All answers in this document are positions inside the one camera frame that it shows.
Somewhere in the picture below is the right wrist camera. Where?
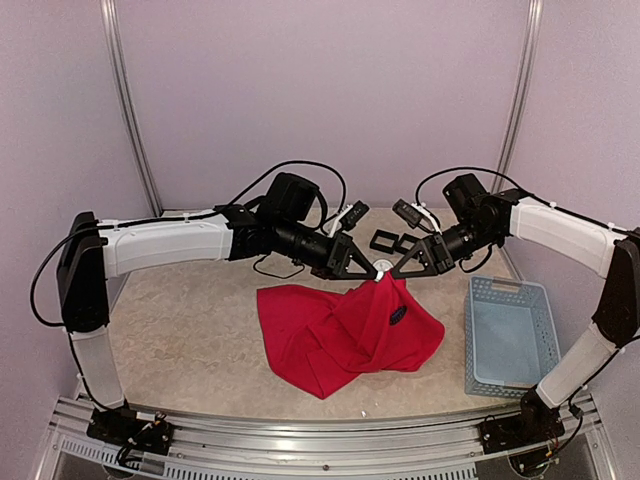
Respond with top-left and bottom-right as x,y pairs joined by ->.
442,174 -> 488,222

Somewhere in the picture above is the aluminium front rail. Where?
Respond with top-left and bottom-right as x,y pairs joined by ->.
47,394 -> 616,480

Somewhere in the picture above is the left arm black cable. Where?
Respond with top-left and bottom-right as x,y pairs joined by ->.
29,159 -> 347,329

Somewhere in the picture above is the left aluminium corner post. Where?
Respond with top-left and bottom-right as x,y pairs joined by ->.
100,0 -> 164,217

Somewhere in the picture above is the blue plastic basket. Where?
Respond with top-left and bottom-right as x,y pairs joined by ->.
465,275 -> 561,400

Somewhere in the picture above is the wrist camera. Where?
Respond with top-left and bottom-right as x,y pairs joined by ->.
257,172 -> 319,221
442,174 -> 488,222

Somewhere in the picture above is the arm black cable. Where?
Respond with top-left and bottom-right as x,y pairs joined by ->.
29,159 -> 347,329
414,167 -> 631,274

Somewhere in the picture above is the black square frame middle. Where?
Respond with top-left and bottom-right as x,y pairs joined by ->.
395,233 -> 419,254

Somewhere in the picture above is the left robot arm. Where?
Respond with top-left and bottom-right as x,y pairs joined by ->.
56,205 -> 381,445

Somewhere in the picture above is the blue round brooch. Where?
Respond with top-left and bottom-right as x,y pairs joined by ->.
390,306 -> 407,326

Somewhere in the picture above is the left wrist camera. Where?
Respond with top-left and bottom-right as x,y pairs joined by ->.
257,172 -> 319,221

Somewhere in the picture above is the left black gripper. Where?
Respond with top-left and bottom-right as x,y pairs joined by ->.
276,218 -> 379,281

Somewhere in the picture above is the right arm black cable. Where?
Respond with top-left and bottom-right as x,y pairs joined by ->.
414,167 -> 631,274

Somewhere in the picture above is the right aluminium corner post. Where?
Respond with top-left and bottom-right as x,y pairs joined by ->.
498,0 -> 544,174

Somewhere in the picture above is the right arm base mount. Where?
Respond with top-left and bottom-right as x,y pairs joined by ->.
478,414 -> 565,454

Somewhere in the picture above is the red t-shirt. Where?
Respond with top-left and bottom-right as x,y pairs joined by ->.
256,275 -> 446,399

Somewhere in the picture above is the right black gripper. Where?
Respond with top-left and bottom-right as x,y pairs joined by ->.
390,217 -> 500,278

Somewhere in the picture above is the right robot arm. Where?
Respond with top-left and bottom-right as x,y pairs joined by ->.
391,188 -> 639,444

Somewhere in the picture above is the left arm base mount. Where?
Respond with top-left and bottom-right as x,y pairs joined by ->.
86,404 -> 175,456

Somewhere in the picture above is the black square frame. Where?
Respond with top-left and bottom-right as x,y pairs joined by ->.
369,229 -> 399,254
395,233 -> 419,254

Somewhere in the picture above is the aluminium corner post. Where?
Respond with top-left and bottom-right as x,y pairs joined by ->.
498,0 -> 544,174
100,0 -> 164,217

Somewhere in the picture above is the black square frame left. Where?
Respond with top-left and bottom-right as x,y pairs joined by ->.
369,229 -> 399,254

